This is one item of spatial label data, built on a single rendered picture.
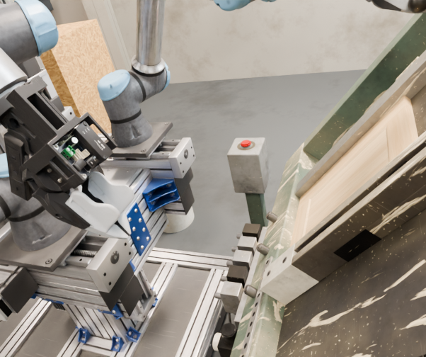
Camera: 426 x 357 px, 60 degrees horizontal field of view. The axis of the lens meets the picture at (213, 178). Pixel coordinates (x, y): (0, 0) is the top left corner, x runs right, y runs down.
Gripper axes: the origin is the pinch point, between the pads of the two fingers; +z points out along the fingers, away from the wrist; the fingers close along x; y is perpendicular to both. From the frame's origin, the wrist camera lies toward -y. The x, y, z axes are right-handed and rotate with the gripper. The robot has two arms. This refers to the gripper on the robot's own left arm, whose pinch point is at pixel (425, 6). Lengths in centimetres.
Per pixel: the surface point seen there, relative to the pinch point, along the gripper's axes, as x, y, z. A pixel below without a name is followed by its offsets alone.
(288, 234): 59, 4, 9
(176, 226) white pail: 148, 125, -11
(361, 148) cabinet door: 30.0, 5.5, 9.9
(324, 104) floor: 42, 281, 56
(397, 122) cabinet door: 20.7, -1.7, 9.9
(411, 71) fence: 10.3, 5.5, 7.9
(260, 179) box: 63, 42, 1
